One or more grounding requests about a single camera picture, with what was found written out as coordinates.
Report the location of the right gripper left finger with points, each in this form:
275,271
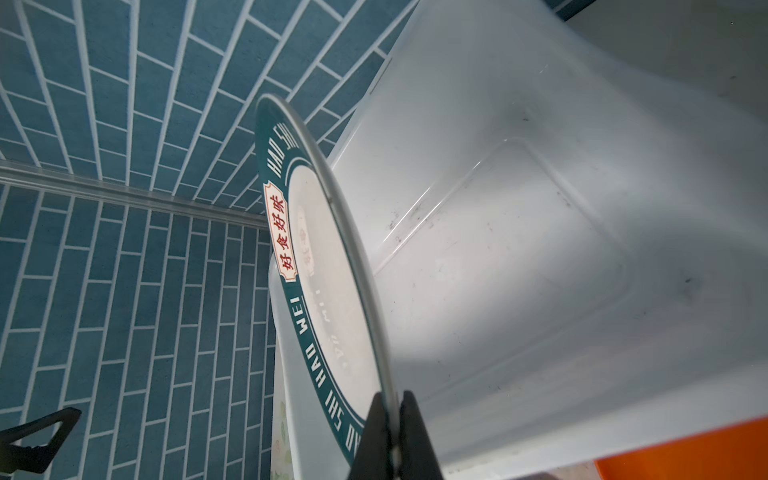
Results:
373,459

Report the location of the orange round plate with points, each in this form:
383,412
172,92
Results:
735,452

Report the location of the white plastic bin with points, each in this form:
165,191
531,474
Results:
566,226

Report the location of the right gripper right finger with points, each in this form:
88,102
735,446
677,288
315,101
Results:
418,459

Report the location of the left aluminium corner post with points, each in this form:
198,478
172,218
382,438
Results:
21,175

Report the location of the green rim plate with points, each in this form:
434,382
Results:
324,276

